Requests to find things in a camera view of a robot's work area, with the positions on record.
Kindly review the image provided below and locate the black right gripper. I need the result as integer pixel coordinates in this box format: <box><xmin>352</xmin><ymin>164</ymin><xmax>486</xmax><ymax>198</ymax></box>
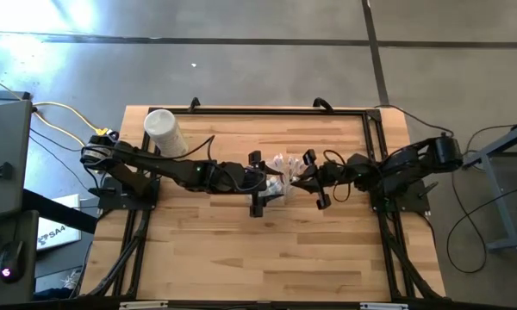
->
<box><xmin>290</xmin><ymin>148</ymin><xmax>350</xmax><ymax>211</ymax></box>

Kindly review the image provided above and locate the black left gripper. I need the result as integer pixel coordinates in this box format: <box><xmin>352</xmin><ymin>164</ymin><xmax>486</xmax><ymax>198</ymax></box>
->
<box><xmin>217</xmin><ymin>150</ymin><xmax>286</xmax><ymax>219</ymax></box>

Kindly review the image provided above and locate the clear acrylic organizer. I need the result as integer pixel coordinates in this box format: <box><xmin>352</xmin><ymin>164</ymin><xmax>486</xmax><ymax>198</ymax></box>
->
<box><xmin>247</xmin><ymin>152</ymin><xmax>307</xmax><ymax>207</ymax></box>

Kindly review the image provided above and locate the white green wipes canister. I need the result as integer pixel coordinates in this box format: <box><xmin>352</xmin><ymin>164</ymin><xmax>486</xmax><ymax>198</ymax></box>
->
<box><xmin>143</xmin><ymin>108</ymin><xmax>190</xmax><ymax>158</ymax></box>

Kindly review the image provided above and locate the black desk beam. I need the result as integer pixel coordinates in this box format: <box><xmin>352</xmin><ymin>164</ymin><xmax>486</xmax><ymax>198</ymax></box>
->
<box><xmin>23</xmin><ymin>189</ymin><xmax>98</xmax><ymax>233</ymax></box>

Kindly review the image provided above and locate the white printed box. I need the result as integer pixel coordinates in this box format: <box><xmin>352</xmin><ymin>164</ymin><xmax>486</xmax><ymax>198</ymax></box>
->
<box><xmin>36</xmin><ymin>193</ymin><xmax>83</xmax><ymax>251</ymax></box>

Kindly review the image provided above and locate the grey desk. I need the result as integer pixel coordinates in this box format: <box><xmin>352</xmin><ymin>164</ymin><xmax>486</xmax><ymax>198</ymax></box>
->
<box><xmin>0</xmin><ymin>90</ymin><xmax>40</xmax><ymax>302</ymax></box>

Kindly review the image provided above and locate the black computer mouse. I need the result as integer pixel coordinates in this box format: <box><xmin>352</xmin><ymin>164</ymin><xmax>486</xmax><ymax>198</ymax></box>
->
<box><xmin>0</xmin><ymin>239</ymin><xmax>26</xmax><ymax>284</ymax></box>

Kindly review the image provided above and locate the white metal bracket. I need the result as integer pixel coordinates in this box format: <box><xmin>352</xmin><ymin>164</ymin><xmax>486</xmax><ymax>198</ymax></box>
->
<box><xmin>119</xmin><ymin>301</ymin><xmax>169</xmax><ymax>310</ymax></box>
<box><xmin>360</xmin><ymin>302</ymin><xmax>409</xmax><ymax>310</ymax></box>

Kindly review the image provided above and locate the black floor cable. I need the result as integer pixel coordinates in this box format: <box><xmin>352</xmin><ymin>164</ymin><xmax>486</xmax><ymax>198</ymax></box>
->
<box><xmin>445</xmin><ymin>170</ymin><xmax>517</xmax><ymax>275</ymax></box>

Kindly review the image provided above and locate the yellow cable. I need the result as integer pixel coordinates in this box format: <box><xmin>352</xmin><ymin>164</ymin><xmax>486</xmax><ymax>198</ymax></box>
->
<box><xmin>0</xmin><ymin>71</ymin><xmax>115</xmax><ymax>143</ymax></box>

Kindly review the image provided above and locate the grey metal table frame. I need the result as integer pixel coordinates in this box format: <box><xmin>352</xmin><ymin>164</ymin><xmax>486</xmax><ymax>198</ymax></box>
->
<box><xmin>463</xmin><ymin>118</ymin><xmax>517</xmax><ymax>251</ymax></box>

